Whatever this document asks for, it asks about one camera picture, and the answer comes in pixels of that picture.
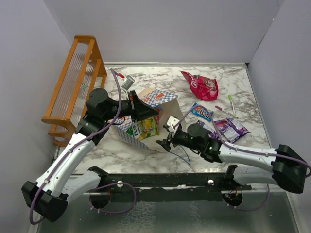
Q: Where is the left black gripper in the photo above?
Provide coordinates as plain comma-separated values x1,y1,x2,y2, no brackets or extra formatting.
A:
103,90,160,123

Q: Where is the yellow green snack packet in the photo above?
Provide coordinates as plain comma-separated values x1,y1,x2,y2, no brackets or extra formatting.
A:
126,117,159,140

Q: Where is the blue checkered paper bag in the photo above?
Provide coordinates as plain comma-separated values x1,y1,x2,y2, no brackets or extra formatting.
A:
110,88,183,152

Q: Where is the blue m&m's packet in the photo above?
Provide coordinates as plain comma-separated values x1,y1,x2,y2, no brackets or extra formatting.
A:
191,102,213,122

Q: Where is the large purple snack bag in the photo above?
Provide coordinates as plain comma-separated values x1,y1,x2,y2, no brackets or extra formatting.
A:
215,118,249,143

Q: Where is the red crisps bag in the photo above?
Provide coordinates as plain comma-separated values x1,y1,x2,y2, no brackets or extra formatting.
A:
181,71,219,101

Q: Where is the purple snack packet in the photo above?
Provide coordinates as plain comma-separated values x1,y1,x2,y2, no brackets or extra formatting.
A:
197,120,218,139

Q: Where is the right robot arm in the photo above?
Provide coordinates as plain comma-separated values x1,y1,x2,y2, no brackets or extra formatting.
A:
157,123,307,194

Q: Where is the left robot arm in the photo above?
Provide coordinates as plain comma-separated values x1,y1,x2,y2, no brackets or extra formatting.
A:
22,88,158,225

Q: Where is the red snack packet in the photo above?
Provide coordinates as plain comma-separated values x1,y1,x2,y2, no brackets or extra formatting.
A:
153,115,159,124

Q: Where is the wooden dish rack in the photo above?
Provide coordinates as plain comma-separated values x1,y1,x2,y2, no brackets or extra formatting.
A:
41,35,107,147

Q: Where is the green cap marker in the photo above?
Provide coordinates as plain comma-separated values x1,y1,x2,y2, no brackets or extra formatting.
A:
228,95,237,116

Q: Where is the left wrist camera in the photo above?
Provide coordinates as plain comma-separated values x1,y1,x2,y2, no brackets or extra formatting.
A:
117,73,135,99

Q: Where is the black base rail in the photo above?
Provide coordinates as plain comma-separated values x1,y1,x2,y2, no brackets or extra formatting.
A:
88,166,251,203

